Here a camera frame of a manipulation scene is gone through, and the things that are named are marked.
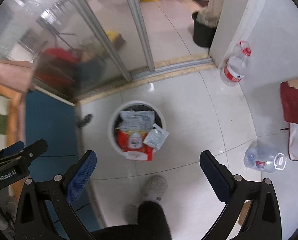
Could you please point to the right grey slipper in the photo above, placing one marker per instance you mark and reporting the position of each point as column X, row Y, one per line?
column 154, row 189

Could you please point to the dark sock on floor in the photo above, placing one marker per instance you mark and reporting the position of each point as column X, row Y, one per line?
column 81, row 122

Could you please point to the aluminium sliding door frame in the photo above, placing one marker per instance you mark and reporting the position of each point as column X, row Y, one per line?
column 143, row 38

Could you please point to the white foil sachet packet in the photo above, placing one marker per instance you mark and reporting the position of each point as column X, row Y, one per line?
column 156, row 137

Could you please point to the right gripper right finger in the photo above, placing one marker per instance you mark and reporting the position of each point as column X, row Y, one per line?
column 263, row 219

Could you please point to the upright clear water bottle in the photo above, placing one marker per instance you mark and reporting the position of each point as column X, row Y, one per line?
column 237, row 65

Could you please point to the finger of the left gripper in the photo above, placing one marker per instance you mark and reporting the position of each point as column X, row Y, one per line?
column 12, row 149
column 31, row 152

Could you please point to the lying clear water bottle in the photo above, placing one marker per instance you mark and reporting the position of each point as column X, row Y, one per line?
column 264, row 159

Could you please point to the red stool behind glass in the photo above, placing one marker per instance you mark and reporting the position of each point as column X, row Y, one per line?
column 57, row 68

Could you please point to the blue cabinet front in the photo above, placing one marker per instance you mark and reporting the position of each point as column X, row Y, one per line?
column 54, row 121

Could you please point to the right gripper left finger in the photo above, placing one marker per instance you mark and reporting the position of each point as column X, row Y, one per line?
column 33, row 220

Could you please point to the red bag on floor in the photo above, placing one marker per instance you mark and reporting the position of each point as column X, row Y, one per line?
column 289, row 100

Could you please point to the white round trash bin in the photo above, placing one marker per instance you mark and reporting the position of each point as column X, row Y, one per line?
column 135, row 105

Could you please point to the clear red plastic snack wrapper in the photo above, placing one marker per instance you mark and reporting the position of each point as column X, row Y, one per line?
column 132, row 130

